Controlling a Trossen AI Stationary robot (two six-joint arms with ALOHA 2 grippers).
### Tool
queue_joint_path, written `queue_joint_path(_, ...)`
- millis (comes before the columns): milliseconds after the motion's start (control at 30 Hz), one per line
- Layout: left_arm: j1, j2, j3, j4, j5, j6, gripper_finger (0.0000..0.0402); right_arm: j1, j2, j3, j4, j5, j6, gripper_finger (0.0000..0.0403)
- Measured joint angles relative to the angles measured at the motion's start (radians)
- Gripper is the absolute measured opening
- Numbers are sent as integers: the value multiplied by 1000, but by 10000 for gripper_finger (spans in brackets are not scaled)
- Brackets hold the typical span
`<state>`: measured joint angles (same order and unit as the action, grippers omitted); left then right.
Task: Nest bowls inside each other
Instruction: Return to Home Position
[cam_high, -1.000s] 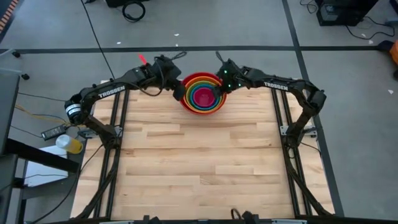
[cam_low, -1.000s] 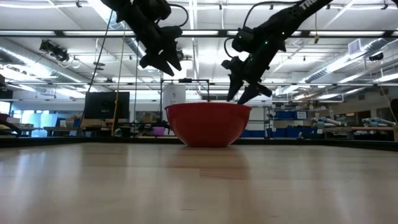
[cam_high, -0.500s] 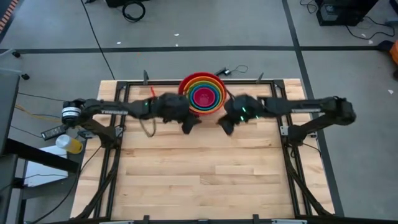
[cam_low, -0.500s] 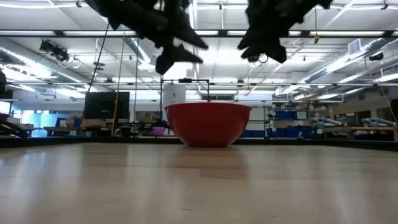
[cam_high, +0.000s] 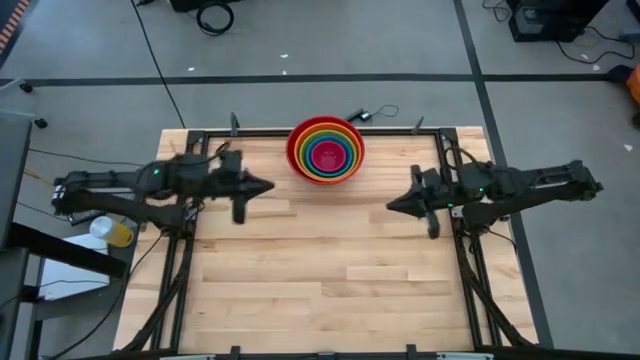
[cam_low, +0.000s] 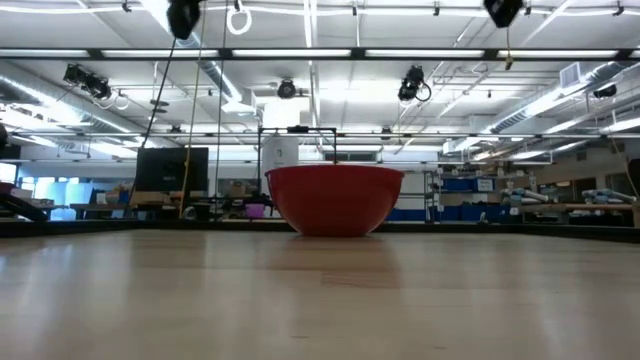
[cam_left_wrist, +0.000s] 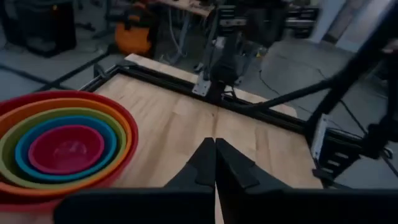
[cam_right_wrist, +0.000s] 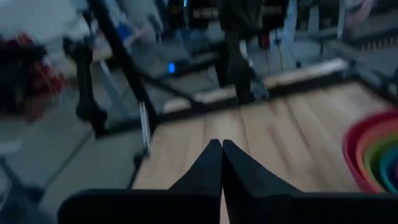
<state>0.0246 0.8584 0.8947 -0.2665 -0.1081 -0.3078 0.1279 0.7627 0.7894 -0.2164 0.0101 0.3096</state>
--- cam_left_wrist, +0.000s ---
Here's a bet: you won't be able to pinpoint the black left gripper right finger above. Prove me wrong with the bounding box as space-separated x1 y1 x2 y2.
215 138 293 191

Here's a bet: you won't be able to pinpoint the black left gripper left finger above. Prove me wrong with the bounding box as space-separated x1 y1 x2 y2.
164 137 216 191

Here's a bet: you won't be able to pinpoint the nested rainbow bowls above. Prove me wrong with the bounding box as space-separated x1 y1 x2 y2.
0 90 139 214

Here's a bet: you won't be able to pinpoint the blue plastic bowl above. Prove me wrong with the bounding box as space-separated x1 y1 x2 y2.
14 115 118 183

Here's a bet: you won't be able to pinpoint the large orange plastic bowl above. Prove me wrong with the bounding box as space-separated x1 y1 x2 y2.
0 97 133 197

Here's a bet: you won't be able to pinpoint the green plastic bowl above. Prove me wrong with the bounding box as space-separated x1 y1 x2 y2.
0 107 127 190

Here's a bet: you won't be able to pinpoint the small magenta plastic bowl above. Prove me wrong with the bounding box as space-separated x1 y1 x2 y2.
27 124 106 176

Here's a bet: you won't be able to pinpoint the orange shop vacuum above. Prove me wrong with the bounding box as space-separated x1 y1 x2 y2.
114 2 154 57

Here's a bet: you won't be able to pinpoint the black drawer cabinet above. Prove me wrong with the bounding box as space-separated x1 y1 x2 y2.
285 5 320 39

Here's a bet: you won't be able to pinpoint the black equipment case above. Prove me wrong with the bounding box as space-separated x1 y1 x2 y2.
0 0 78 58

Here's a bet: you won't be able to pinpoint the silver frame bracket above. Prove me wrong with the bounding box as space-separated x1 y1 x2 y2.
192 72 213 97
310 114 330 161

